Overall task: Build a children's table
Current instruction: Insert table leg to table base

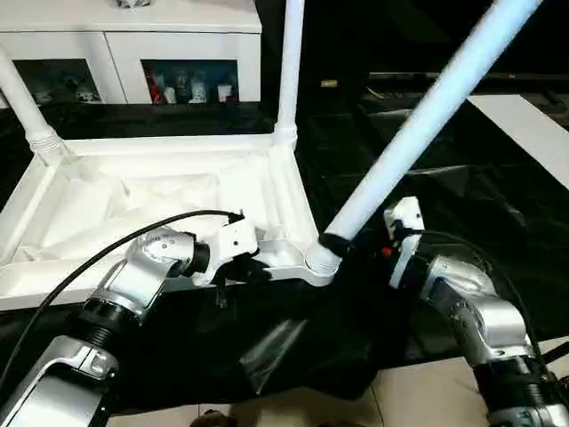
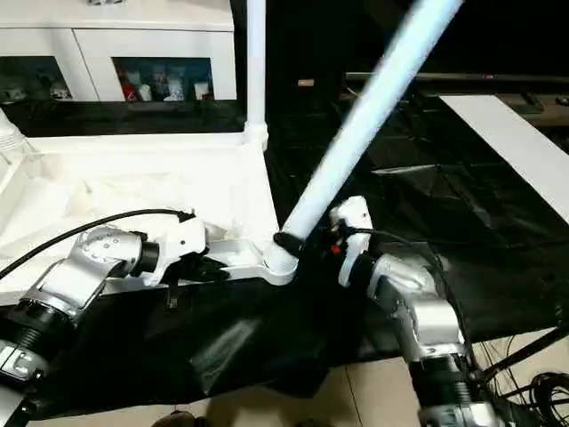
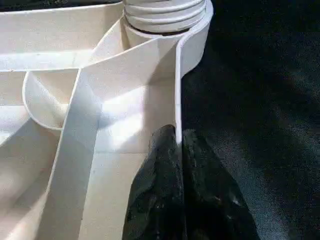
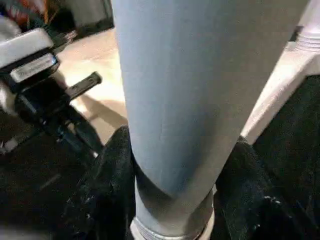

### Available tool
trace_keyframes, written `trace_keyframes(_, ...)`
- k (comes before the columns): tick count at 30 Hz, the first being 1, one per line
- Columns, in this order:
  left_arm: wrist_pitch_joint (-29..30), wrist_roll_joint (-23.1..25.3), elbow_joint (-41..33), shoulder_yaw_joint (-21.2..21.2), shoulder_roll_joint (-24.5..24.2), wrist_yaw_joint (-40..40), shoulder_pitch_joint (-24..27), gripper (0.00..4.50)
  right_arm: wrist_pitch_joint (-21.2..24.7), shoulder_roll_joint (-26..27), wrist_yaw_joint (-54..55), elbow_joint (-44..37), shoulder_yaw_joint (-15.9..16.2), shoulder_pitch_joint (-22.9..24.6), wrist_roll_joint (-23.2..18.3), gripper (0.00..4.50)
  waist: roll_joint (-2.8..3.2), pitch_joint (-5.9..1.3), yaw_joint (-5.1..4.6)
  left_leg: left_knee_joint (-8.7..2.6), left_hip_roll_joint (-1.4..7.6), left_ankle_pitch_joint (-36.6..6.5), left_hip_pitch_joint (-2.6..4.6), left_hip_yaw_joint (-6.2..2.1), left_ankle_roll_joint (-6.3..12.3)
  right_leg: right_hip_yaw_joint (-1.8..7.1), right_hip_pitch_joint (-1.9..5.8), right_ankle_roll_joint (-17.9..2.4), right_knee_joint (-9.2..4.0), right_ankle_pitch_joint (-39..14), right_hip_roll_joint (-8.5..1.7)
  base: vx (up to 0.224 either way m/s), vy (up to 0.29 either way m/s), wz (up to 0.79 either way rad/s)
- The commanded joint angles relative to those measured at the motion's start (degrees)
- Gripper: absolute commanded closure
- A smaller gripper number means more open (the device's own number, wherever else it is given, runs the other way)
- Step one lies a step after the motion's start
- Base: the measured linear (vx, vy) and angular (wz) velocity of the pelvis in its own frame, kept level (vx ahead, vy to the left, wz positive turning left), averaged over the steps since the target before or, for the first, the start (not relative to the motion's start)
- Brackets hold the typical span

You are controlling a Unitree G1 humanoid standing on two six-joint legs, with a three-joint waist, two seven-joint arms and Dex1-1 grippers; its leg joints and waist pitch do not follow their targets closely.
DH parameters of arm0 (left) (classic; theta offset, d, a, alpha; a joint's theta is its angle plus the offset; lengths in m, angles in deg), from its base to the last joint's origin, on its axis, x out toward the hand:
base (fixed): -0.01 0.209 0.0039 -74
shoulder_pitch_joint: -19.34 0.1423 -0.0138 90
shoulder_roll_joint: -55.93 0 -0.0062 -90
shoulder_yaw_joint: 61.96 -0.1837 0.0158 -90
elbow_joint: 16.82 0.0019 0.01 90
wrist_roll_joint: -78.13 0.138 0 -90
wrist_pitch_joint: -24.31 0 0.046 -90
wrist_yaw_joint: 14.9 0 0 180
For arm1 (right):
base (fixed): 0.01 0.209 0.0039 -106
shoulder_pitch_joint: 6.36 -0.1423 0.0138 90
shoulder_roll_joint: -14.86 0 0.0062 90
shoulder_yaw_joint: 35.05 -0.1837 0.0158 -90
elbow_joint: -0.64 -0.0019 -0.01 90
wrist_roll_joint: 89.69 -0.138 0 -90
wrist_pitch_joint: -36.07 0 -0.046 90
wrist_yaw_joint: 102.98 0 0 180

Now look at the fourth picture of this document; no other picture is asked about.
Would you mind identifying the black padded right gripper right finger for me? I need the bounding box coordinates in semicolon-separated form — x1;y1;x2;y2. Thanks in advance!
213;136;320;240

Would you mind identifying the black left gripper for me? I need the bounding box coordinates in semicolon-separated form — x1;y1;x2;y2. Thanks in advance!
0;52;104;159

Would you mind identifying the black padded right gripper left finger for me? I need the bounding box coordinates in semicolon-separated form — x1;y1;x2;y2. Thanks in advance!
65;124;137;240

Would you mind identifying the white plastic table top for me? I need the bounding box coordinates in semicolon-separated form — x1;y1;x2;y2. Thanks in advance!
129;41;320;240

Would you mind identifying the black table mat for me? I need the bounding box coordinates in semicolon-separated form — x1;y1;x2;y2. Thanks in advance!
0;74;320;240

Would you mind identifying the white plastic table leg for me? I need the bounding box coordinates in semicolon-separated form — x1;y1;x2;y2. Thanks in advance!
111;0;311;240
294;0;320;52

